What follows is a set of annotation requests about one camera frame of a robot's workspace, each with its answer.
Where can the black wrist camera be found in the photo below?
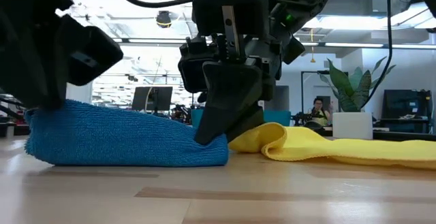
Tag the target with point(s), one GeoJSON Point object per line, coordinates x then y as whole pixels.
{"type": "Point", "coordinates": [92, 52]}
{"type": "Point", "coordinates": [190, 67]}

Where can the yellow hanging pendant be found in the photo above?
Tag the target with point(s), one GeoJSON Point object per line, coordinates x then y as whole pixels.
{"type": "Point", "coordinates": [312, 47]}

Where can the person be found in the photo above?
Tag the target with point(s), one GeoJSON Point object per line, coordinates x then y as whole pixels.
{"type": "Point", "coordinates": [318, 110]}

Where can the snake plant in white pot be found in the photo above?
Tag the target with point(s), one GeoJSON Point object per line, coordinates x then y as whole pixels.
{"type": "Point", "coordinates": [352, 125]}

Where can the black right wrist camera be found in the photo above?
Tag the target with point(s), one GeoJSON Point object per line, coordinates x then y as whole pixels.
{"type": "Point", "coordinates": [190, 67]}

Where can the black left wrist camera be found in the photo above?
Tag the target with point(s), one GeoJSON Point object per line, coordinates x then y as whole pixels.
{"type": "Point", "coordinates": [92, 52]}

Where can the ceiling light strip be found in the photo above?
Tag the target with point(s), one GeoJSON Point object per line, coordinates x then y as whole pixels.
{"type": "Point", "coordinates": [354, 45]}
{"type": "Point", "coordinates": [153, 41]}

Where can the black aluminium table frame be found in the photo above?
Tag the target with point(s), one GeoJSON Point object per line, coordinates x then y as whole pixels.
{"type": "Point", "coordinates": [402, 135]}

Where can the black pole frame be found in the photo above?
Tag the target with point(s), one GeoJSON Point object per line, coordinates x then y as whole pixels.
{"type": "Point", "coordinates": [301, 91]}

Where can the black round ceiling device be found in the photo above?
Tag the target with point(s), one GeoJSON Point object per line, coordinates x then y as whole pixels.
{"type": "Point", "coordinates": [163, 19]}

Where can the black computer monitor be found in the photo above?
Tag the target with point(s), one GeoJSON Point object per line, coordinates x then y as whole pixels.
{"type": "Point", "coordinates": [151, 98]}

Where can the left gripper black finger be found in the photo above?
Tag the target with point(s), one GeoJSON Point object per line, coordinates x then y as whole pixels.
{"type": "Point", "coordinates": [30, 67]}

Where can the blue microfiber towel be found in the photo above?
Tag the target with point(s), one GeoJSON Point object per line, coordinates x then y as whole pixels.
{"type": "Point", "coordinates": [119, 139]}

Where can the yellow microfiber towel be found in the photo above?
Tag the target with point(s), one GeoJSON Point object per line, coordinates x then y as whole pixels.
{"type": "Point", "coordinates": [340, 149]}

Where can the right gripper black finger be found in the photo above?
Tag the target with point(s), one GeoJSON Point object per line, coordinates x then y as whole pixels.
{"type": "Point", "coordinates": [231, 94]}
{"type": "Point", "coordinates": [250, 125]}

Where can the teal plastic basket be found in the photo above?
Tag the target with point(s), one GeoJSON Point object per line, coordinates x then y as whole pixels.
{"type": "Point", "coordinates": [277, 117]}

